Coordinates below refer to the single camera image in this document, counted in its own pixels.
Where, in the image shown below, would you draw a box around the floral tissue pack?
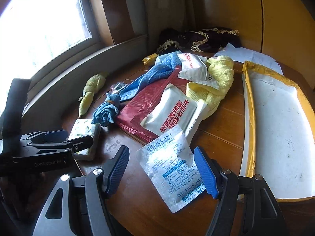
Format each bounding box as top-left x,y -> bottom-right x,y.
68,119 -> 101,161

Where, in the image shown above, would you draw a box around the blue towel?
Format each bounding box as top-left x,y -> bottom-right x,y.
91,51 -> 182,127

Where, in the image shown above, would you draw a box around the white desiccant packet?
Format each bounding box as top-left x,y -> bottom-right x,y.
136,125 -> 206,213

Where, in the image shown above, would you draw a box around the white packet red characters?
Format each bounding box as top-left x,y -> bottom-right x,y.
140,84 -> 209,143

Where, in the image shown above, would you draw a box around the white packet with recycle mark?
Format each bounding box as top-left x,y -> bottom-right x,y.
177,53 -> 219,89

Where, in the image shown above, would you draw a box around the yellow towel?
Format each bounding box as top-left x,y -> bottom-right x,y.
186,55 -> 234,120

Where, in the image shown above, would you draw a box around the rolled yellow-green cloth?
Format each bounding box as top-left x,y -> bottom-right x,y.
79,71 -> 108,118

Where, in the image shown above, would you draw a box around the red plastic bag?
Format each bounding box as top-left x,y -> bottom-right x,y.
115,66 -> 188,144

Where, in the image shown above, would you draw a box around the small clear plastic packet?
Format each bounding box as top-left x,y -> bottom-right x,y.
110,82 -> 128,94

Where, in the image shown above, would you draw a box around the white tray yellow tape rim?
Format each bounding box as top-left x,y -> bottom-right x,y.
240,61 -> 314,202

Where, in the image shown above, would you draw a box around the yellow snack packet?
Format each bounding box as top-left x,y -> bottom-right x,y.
142,53 -> 158,66

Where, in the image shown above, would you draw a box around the window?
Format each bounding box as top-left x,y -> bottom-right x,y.
1,0 -> 102,86

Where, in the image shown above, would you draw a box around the white paper sheets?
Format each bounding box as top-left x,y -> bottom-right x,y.
214,43 -> 283,75

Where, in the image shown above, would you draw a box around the beige curtain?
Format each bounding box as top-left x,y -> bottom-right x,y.
126,0 -> 195,52

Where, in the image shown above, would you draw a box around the purple velvet cloth gold fringe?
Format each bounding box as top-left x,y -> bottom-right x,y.
157,27 -> 241,55

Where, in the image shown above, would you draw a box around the yellow wooden wardrobe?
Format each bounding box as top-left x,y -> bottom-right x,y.
192,0 -> 314,89

